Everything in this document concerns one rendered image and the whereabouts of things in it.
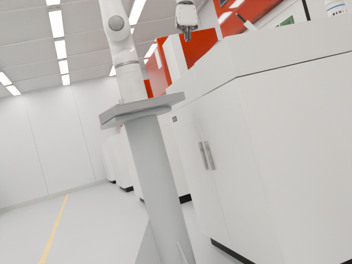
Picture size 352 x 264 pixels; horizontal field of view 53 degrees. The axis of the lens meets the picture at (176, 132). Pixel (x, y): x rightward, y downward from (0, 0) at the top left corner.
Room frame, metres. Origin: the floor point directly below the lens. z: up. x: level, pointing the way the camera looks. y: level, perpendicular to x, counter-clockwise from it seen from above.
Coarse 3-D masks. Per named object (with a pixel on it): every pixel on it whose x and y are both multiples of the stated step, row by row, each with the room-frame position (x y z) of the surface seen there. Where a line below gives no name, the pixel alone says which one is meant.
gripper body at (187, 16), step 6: (180, 6) 1.66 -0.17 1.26; (186, 6) 1.66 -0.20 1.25; (192, 6) 1.67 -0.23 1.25; (180, 12) 1.65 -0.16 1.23; (186, 12) 1.66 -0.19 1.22; (192, 12) 1.67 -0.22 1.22; (180, 18) 1.65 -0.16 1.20; (186, 18) 1.66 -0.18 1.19; (192, 18) 1.67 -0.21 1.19; (180, 24) 1.66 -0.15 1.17; (186, 24) 1.66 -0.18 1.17; (192, 24) 1.67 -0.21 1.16
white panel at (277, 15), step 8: (288, 0) 1.82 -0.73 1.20; (296, 0) 1.77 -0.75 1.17; (304, 0) 1.74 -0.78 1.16; (280, 8) 1.90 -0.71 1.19; (288, 8) 1.84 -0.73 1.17; (296, 8) 1.78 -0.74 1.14; (304, 8) 1.74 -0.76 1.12; (264, 16) 2.06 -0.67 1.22; (272, 16) 1.98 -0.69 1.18; (280, 16) 1.92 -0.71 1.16; (288, 16) 1.86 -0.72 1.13; (296, 16) 1.80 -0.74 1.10; (304, 16) 1.74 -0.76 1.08; (256, 24) 2.15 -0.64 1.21; (264, 24) 2.08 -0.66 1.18; (272, 24) 2.00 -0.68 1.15
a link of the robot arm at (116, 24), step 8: (104, 0) 1.61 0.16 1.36; (112, 0) 1.60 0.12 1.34; (120, 0) 1.63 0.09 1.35; (104, 8) 1.59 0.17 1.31; (112, 8) 1.58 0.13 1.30; (120, 8) 1.59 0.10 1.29; (104, 16) 1.58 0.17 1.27; (112, 16) 1.56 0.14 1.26; (120, 16) 1.57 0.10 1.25; (104, 24) 1.58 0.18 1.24; (112, 24) 1.56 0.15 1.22; (120, 24) 1.56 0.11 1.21; (128, 24) 1.59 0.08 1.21; (112, 32) 1.57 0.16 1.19; (120, 32) 1.57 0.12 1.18; (128, 32) 1.61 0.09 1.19; (120, 40) 1.64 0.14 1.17
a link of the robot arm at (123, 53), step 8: (112, 40) 1.65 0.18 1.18; (128, 40) 1.70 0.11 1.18; (112, 48) 1.71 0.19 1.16; (120, 48) 1.68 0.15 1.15; (128, 48) 1.67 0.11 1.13; (112, 56) 1.66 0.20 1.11; (120, 56) 1.61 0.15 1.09; (128, 56) 1.62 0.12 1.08; (136, 56) 1.65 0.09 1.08; (120, 64) 1.62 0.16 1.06
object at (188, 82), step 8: (192, 72) 1.61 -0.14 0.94; (176, 80) 1.87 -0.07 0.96; (184, 80) 1.74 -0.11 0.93; (192, 80) 1.64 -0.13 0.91; (168, 88) 2.03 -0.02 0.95; (176, 88) 1.90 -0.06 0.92; (184, 88) 1.77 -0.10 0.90; (192, 88) 1.67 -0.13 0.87; (200, 88) 1.57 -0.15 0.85; (192, 96) 1.69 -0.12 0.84; (176, 104) 1.97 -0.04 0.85; (184, 104) 1.83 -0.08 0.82
